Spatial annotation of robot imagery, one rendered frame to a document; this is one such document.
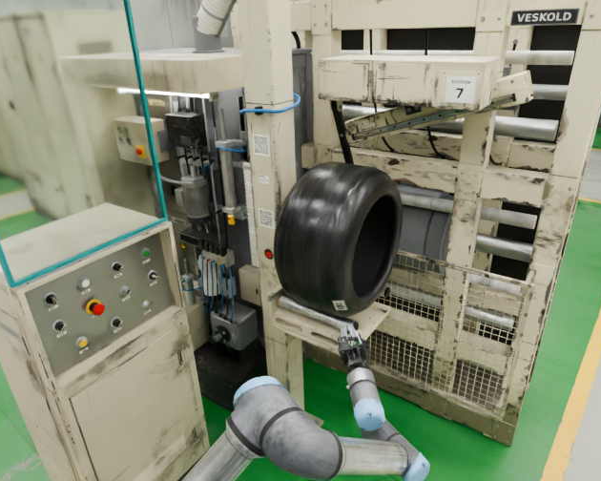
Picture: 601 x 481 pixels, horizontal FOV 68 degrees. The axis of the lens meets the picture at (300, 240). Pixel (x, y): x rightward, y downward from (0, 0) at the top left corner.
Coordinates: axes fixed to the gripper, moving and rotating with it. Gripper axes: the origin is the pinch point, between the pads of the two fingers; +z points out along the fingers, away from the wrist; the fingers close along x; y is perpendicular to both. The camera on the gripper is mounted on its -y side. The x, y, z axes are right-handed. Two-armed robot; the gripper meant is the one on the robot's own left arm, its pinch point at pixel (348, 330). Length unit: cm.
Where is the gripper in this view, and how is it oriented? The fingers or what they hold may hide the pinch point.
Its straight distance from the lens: 147.8
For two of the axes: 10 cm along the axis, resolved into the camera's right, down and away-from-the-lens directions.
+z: -0.9, -5.4, 8.4
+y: -2.8, -7.9, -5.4
